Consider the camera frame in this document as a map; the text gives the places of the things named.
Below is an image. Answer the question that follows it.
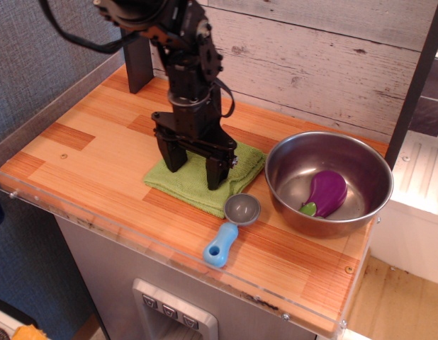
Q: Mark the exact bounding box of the stainless steel bowl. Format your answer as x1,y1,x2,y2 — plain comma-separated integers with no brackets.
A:
265,131,393,239

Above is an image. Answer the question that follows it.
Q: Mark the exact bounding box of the grey toy fridge cabinet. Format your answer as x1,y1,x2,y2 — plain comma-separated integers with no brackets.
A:
56,217,316,339

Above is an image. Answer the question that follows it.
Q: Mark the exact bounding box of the purple toy eggplant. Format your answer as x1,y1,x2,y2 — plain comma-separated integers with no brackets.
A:
299,170,347,218

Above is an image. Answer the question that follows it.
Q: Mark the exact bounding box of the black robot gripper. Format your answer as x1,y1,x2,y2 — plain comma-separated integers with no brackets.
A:
152,84,237,191

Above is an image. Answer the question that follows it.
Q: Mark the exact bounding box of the green towel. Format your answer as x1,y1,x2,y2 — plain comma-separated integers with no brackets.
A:
143,142,266,218

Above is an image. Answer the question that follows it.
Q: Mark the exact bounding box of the blue grey toy scoop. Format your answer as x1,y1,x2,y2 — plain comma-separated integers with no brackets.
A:
203,193,261,268

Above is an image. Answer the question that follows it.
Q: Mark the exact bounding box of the dark shelf post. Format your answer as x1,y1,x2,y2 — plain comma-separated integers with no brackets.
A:
123,36,154,94
385,5,438,169

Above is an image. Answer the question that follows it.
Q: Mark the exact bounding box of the clear acrylic table guard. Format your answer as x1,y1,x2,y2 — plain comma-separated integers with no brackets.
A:
0,55,374,339

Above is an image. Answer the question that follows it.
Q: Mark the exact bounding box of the silver dispenser button panel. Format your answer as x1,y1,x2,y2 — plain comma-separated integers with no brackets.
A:
133,278,219,339

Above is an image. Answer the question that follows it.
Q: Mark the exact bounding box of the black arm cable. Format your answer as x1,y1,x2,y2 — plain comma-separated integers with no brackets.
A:
38,0,236,119

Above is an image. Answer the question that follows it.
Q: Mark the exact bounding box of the orange object bottom left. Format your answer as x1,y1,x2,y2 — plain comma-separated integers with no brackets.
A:
11,324,49,340

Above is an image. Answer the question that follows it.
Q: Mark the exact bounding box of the dark right shelf post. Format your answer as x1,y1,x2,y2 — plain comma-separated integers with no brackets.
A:
385,5,438,169

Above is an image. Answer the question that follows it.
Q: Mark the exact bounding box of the dark left shelf post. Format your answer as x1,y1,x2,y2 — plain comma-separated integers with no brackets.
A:
123,36,154,94

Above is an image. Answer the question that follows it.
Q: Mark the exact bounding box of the white toy sink unit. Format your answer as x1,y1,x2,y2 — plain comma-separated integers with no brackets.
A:
367,52,438,287

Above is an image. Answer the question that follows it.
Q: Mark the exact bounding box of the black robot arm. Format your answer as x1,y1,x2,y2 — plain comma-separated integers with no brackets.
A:
94,1,237,190

